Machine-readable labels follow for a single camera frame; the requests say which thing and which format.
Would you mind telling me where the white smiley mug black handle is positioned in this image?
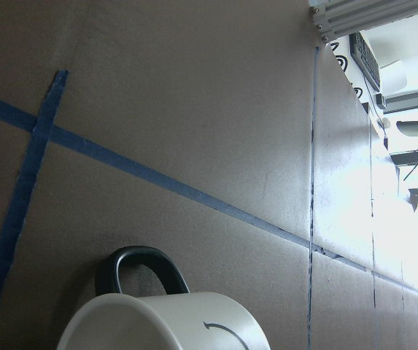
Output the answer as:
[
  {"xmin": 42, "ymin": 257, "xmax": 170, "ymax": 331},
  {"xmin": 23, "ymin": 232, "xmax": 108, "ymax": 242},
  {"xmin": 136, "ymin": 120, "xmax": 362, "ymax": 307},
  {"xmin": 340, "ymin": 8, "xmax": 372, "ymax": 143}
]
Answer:
[{"xmin": 57, "ymin": 246, "xmax": 270, "ymax": 349}]

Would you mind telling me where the black keyboard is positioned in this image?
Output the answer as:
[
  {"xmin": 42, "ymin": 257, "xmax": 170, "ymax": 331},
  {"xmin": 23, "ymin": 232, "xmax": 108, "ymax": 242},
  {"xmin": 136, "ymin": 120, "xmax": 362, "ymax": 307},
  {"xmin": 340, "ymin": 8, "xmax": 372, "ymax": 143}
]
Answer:
[{"xmin": 349, "ymin": 32, "xmax": 381, "ymax": 91}]

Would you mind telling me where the aluminium frame post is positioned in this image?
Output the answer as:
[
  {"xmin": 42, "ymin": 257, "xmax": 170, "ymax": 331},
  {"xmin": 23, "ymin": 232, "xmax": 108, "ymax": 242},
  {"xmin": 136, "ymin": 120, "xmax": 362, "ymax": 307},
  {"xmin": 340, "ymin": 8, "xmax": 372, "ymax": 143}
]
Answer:
[{"xmin": 310, "ymin": 0, "xmax": 418, "ymax": 42}]

